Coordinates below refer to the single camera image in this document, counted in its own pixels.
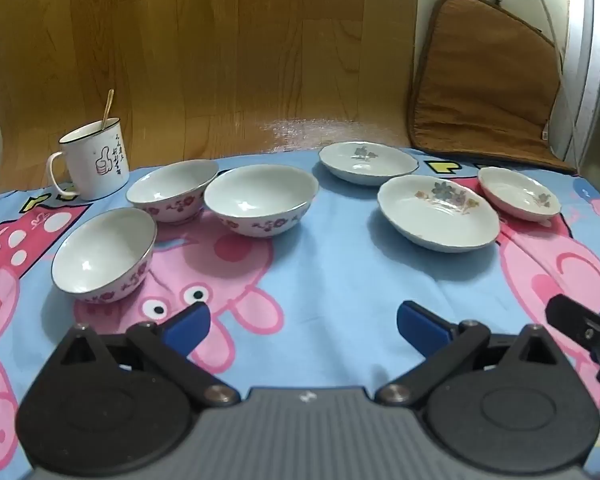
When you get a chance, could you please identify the white metal cabinet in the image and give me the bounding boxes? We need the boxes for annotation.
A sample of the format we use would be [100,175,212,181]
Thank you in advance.
[550,0,600,177]

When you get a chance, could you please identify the brown seat cushion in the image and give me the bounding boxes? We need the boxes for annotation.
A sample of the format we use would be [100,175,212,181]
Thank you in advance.
[406,0,578,176]

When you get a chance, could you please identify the large pastel flower plate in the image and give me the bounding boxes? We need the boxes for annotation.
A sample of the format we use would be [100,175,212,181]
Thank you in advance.
[377,175,501,254]

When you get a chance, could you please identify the gold spoon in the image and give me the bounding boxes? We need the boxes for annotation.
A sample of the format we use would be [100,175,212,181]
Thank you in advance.
[99,89,115,130]

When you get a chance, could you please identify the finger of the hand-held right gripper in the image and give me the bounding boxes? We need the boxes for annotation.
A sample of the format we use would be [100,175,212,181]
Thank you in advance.
[545,293,600,391]

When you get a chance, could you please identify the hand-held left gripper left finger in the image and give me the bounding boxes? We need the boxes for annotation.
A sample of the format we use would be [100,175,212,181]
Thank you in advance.
[59,301,242,407]

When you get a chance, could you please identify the blue flower white plate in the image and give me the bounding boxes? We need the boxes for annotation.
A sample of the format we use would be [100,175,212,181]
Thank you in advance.
[318,141,420,186]

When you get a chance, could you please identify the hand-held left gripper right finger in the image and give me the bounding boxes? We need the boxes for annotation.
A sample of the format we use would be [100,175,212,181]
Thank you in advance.
[376,300,564,407]

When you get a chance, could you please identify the small flower white plate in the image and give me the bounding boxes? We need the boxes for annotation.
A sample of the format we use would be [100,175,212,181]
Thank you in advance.
[477,166,562,222]

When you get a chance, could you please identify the small red floral bowl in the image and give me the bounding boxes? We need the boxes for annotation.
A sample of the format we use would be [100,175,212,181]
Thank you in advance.
[125,159,220,225]
[51,207,158,304]

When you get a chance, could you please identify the white enamel mug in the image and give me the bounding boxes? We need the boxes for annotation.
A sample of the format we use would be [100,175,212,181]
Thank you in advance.
[47,116,130,202]

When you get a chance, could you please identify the cartoon pig printed blanket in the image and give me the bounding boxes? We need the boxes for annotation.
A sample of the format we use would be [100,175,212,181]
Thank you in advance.
[0,147,600,480]

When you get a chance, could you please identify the large red floral bowl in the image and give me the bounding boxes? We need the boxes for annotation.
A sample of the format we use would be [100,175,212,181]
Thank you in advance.
[203,164,320,239]

